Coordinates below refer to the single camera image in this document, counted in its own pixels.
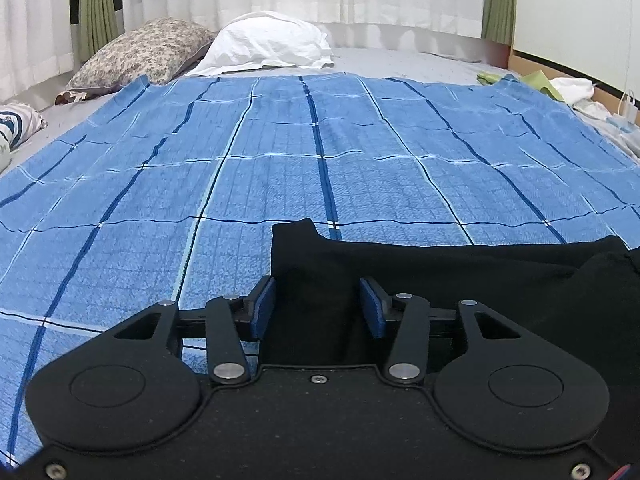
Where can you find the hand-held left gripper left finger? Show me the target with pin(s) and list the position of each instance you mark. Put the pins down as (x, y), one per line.
(262, 310)

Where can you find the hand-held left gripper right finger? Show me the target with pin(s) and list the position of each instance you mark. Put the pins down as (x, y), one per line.
(372, 310)

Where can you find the black pants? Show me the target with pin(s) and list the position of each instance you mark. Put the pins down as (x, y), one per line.
(450, 280)

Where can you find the blue checked blanket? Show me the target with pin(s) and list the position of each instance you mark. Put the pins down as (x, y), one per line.
(250, 170)

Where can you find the green cloth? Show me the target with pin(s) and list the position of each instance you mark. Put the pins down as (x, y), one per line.
(492, 78)
(542, 84)

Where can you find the floral patterned pillow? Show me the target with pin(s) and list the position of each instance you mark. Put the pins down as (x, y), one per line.
(142, 50)

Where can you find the white cloth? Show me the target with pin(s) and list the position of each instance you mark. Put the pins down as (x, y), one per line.
(575, 90)

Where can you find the navy striped white pillow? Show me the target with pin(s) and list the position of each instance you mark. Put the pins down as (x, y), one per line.
(17, 120)

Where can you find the white paper bag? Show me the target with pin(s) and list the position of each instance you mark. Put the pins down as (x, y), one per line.
(627, 120)

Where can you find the green curtain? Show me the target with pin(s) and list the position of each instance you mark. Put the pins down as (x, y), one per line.
(500, 2)
(95, 10)

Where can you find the wooden bed frame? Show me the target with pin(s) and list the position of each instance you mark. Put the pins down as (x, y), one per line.
(545, 66)

